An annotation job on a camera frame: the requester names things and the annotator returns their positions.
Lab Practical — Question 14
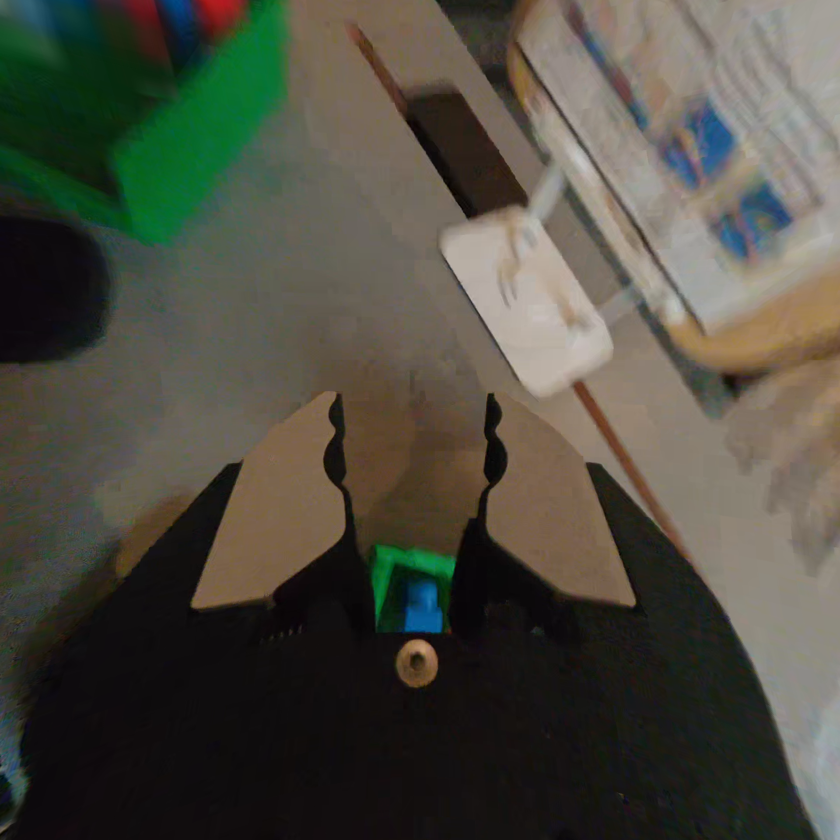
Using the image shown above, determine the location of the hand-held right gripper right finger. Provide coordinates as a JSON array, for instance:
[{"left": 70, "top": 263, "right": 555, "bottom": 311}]
[{"left": 453, "top": 394, "right": 636, "bottom": 608}]

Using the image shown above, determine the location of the blue mega block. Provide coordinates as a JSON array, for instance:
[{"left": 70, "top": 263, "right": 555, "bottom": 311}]
[{"left": 402, "top": 577, "right": 442, "bottom": 634}]

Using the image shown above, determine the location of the white poster stand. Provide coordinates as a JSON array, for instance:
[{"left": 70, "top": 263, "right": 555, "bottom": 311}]
[{"left": 437, "top": 161, "right": 686, "bottom": 399}]

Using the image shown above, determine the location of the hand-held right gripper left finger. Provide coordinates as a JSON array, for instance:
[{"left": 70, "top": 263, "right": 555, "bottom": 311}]
[{"left": 190, "top": 392, "right": 361, "bottom": 611}]

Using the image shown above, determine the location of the black round pad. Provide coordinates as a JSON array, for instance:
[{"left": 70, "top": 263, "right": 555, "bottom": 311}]
[{"left": 0, "top": 215, "right": 114, "bottom": 365}]

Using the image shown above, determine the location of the red block tower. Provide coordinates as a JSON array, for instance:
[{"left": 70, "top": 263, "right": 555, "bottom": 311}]
[
  {"left": 118, "top": 0, "right": 165, "bottom": 60},
  {"left": 196, "top": 0, "right": 249, "bottom": 42}
]

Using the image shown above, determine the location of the green plastic bin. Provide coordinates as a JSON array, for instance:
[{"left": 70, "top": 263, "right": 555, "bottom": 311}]
[
  {"left": 0, "top": 0, "right": 291, "bottom": 247},
  {"left": 366, "top": 543, "right": 458, "bottom": 635}
]

